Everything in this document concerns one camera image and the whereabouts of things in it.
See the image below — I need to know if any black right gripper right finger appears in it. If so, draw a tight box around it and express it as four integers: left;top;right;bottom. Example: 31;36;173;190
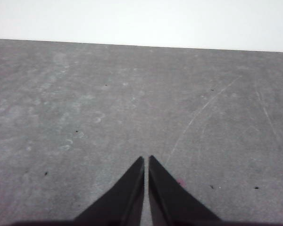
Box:
148;154;224;223

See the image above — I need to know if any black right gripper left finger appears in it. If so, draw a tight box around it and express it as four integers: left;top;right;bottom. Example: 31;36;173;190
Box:
74;156;145;223

